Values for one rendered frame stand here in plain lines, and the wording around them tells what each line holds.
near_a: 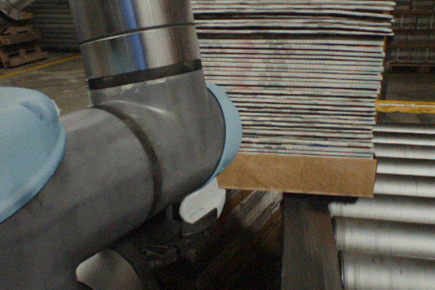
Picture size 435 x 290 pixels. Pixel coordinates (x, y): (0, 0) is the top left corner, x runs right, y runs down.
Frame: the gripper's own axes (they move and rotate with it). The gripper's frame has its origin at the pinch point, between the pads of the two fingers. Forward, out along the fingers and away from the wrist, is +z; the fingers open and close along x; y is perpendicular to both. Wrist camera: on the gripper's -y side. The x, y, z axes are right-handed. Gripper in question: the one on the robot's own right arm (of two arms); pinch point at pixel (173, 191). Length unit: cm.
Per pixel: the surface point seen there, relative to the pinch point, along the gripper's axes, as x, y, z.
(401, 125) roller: -33.3, -0.7, 34.7
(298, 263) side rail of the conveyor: -14.4, -0.2, -11.8
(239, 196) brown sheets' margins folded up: 2, -40, 81
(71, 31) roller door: 424, -30, 754
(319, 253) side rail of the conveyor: -16.3, -0.2, -10.0
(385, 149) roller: -27.9, -0.9, 21.3
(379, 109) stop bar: -31, 0, 42
